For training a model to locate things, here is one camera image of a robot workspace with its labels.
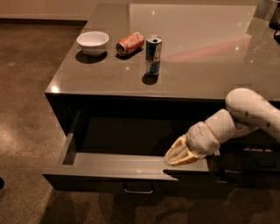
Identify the drawer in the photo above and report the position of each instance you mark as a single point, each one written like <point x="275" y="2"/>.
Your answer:
<point x="253" y="161"/>
<point x="119" y="154"/>

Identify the black object at floor edge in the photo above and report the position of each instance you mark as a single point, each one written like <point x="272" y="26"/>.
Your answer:
<point x="1" y="183"/>

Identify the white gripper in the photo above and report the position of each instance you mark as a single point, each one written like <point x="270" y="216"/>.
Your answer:
<point x="202" y="138"/>

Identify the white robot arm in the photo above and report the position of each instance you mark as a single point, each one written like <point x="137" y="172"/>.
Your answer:
<point x="245" y="112"/>

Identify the orange soda can lying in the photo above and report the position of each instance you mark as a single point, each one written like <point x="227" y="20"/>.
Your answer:
<point x="129" y="44"/>

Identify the dark grey drawer cabinet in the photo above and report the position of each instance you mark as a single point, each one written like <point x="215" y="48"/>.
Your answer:
<point x="208" y="50"/>

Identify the blue silver energy drink can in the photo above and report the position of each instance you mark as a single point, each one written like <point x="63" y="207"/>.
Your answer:
<point x="153" y="46"/>

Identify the white ceramic bowl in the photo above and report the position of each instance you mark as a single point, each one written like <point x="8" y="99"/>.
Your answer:
<point x="93" y="43"/>

